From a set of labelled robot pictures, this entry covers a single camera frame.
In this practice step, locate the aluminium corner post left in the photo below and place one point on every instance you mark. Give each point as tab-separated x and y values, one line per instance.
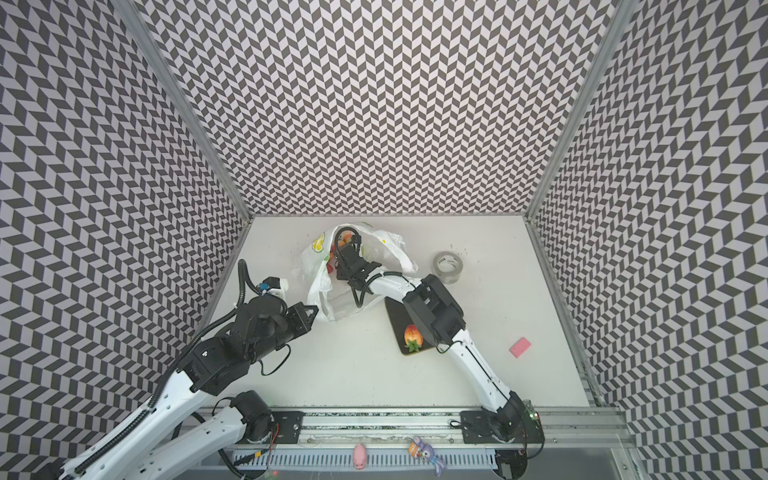
129	13

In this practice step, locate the black square tray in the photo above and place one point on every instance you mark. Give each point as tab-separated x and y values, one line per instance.
399	319

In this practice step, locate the aluminium corner post right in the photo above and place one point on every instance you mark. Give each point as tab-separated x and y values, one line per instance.
595	75

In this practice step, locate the aluminium corner post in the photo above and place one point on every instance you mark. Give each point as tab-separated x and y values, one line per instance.
595	75
129	13

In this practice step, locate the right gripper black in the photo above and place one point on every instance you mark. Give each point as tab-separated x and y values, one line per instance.
348	255

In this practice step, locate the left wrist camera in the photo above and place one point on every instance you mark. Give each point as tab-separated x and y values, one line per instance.
275	286

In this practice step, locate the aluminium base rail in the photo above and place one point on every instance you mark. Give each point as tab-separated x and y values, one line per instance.
563	427

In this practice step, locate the pink small toy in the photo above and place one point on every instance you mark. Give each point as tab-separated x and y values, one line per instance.
359	457

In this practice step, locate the pink eraser block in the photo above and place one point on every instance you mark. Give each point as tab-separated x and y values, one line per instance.
520	347

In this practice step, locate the white plastic bag lemon print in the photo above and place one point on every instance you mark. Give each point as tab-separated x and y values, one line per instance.
335	299

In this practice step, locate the clear packing tape roll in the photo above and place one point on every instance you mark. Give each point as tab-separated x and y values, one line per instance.
447	266

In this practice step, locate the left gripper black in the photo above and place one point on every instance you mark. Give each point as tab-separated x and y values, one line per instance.
295	314

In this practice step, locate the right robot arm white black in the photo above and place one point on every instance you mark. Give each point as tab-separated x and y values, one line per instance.
503	416

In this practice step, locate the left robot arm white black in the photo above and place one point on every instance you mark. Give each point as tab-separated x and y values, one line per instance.
142	447

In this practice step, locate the red yellow fake strawberry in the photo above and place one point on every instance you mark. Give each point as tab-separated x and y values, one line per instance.
413	339

